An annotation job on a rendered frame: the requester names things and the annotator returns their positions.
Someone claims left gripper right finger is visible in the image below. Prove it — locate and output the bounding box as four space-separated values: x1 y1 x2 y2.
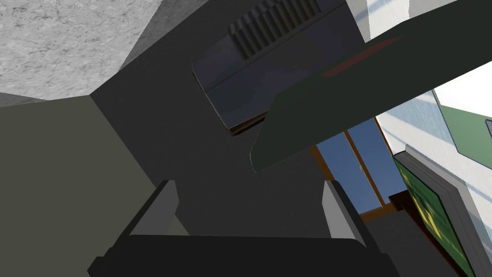
321 179 381 252

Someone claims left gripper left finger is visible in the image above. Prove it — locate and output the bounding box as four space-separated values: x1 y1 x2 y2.
114 179 189 241

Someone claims brown framed window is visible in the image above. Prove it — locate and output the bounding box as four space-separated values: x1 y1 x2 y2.
309 117 398 223

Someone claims grey framed green picture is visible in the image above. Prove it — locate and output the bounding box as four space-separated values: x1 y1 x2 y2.
391 144 492 277

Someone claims dark green flat panel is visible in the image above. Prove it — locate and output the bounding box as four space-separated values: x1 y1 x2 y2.
249 0 492 174

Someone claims dark vented appliance box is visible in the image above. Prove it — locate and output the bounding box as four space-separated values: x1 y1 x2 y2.
191 0 367 137

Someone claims green wall board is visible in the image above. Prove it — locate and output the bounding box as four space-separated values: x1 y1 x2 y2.
431 89 492 170

